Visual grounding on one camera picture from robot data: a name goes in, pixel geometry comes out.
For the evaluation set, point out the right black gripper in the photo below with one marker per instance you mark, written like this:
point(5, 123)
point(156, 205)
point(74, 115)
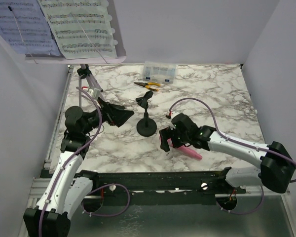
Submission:
point(172, 138)

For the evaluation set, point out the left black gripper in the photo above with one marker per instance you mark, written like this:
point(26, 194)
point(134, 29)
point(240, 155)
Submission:
point(114, 114)

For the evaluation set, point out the black microphone stand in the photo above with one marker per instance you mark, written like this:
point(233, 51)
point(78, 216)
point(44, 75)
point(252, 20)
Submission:
point(146, 126)

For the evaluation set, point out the pink toy microphone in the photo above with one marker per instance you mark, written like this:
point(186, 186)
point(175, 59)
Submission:
point(186, 151)

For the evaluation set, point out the lilac music stand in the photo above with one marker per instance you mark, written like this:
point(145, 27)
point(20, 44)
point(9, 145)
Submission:
point(31, 60)

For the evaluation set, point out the white sheet music page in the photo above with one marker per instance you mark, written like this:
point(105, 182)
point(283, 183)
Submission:
point(82, 28)

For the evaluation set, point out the lilac sheet music page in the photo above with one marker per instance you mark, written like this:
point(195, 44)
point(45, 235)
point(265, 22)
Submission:
point(24, 27)

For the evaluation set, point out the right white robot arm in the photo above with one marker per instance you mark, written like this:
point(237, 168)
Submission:
point(271, 165)

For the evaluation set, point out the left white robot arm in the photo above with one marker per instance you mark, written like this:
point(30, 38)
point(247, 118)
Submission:
point(51, 217)

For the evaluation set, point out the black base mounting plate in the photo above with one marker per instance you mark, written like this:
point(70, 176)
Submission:
point(161, 188)

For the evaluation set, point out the clear plastic screw box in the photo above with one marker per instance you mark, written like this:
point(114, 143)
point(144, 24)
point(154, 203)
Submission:
point(159, 72)

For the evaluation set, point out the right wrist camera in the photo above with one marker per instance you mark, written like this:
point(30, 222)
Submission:
point(172, 114)

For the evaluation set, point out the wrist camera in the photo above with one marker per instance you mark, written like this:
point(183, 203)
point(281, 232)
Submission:
point(93, 92)
point(172, 114)

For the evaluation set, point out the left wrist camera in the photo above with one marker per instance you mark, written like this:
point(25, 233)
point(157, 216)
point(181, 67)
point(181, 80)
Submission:
point(93, 92)

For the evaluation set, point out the yellow handled pliers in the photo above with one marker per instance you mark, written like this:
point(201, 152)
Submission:
point(152, 86)

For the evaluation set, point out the aluminium frame rail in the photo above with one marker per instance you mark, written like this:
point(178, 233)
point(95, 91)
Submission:
point(40, 184)

